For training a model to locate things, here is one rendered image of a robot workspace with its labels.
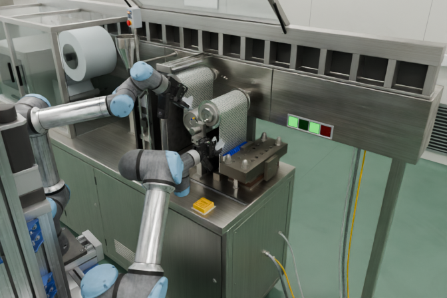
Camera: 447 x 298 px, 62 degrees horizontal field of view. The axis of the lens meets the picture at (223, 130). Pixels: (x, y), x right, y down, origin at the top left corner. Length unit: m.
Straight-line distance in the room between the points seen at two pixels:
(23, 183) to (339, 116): 1.34
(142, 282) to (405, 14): 3.47
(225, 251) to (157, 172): 0.63
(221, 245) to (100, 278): 0.66
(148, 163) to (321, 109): 0.93
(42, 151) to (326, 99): 1.27
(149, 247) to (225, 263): 0.62
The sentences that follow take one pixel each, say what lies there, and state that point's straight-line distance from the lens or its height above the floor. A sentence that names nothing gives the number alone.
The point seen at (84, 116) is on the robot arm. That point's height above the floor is 1.45.
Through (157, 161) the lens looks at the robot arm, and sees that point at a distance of 1.31.
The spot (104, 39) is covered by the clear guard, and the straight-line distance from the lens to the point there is 2.55.
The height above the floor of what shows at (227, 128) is 1.17.
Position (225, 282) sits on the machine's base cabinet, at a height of 0.55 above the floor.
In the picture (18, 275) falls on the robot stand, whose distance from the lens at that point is 1.35.
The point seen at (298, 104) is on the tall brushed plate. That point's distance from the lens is 1.92.
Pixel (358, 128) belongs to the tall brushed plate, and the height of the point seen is 1.24.
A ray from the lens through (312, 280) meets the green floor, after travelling 2.74.
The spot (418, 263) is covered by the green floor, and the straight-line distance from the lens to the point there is 3.11.
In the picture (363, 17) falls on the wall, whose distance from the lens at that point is 4.19.
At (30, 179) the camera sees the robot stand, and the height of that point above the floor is 1.34.
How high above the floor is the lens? 1.96
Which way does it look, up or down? 25 degrees down
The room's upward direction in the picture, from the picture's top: straight up
